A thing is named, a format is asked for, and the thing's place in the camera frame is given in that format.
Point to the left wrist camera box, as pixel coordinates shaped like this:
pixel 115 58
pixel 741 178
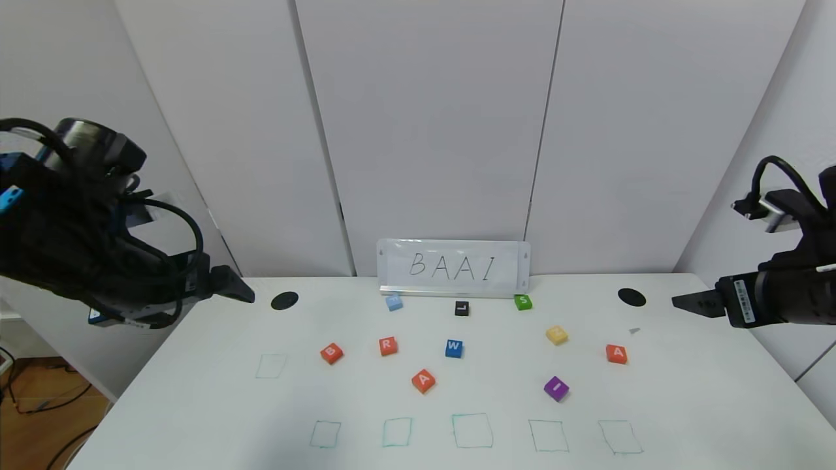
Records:
pixel 153 212

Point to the orange letter R block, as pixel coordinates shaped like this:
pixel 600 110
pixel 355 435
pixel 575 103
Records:
pixel 388 346

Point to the black letter L block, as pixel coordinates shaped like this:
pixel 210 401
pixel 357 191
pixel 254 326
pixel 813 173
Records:
pixel 462 309

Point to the orange letter A block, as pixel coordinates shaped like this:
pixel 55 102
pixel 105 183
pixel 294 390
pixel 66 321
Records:
pixel 616 354
pixel 424 381

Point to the orange letter B block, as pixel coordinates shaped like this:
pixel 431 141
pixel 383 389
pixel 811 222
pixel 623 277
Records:
pixel 332 353

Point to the blue letter W block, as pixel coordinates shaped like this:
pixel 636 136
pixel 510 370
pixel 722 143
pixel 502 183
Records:
pixel 454 348

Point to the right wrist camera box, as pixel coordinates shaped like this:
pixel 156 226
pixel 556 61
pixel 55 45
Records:
pixel 777 205

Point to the black round table grommet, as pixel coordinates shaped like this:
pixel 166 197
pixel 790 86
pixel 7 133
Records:
pixel 285 301
pixel 632 297

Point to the green letter S block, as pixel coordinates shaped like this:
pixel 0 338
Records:
pixel 523 302

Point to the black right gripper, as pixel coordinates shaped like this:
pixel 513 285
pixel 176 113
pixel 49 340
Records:
pixel 742 301

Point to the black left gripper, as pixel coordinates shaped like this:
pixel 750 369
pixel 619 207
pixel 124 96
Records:
pixel 197 279

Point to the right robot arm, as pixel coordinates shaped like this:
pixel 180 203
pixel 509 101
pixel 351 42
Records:
pixel 810 294

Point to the yellow letter block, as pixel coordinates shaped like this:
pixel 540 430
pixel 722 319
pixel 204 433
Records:
pixel 556 335

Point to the purple letter I block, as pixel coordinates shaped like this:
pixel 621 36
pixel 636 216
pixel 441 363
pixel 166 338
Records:
pixel 556 388

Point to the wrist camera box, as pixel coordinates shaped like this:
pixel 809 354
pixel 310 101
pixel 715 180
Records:
pixel 153 212
pixel 777 205

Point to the white BAAI sign holder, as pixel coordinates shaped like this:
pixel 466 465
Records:
pixel 453 267

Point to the light blue letter block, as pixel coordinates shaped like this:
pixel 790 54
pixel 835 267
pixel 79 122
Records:
pixel 394 303

